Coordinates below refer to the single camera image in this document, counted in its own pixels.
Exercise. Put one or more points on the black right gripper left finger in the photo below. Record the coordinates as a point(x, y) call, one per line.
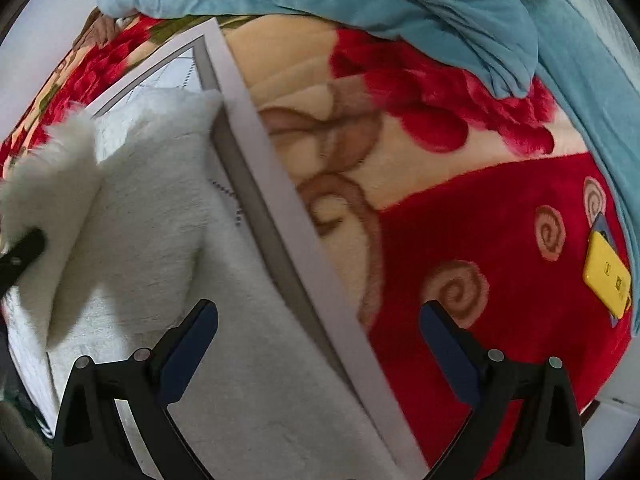
point(167, 369)

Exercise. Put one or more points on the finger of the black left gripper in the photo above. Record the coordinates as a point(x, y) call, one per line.
point(16, 261)

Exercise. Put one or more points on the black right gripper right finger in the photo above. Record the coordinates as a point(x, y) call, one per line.
point(467, 366)

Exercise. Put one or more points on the white fluffy garment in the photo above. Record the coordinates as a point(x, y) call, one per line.
point(136, 235)

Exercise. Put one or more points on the red floral blanket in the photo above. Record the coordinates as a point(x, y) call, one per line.
point(418, 186)

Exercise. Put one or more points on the white grid patterned mat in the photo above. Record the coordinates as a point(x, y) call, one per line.
point(253, 185)

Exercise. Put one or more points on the teal blue blanket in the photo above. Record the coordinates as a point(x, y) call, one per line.
point(506, 45)

